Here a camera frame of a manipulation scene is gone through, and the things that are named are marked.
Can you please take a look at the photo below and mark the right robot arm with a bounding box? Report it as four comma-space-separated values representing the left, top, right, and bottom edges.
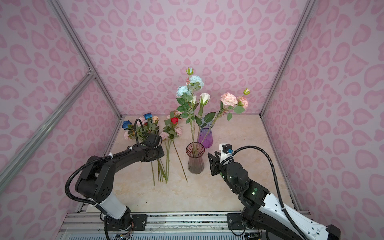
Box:
208, 152, 341, 240

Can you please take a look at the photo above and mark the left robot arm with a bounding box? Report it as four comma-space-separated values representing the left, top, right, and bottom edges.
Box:
75, 134, 165, 220

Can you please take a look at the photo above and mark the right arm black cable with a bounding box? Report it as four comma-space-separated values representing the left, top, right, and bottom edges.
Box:
221, 145, 310, 240

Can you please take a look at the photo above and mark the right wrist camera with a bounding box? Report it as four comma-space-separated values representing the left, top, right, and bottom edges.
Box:
219, 143, 233, 164

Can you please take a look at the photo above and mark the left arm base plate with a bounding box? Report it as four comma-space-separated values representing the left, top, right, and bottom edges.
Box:
104, 214, 148, 232

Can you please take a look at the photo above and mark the maroon grey glass vase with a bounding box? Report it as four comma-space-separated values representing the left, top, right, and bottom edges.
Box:
186, 142, 205, 175

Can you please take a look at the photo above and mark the blue purple glass vase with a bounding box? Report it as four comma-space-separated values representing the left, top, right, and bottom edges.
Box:
198, 119, 214, 149

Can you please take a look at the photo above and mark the pink rose stem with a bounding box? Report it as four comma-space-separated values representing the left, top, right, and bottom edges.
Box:
197, 87, 251, 151

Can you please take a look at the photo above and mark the white rose stem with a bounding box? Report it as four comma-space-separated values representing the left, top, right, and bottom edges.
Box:
195, 93, 216, 130

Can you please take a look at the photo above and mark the diagonal aluminium frame bar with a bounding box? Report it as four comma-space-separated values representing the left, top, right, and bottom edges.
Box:
1, 71, 95, 193

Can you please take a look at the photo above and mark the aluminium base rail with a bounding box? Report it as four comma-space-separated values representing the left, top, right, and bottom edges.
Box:
55, 211, 320, 240

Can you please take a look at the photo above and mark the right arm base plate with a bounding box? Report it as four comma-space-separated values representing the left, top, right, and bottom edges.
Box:
226, 213, 249, 231

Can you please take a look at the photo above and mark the light blue rose stem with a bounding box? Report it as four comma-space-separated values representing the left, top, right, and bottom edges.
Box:
176, 67, 204, 154

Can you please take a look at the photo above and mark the red rose stem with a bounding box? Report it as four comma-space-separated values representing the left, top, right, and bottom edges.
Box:
160, 110, 188, 184

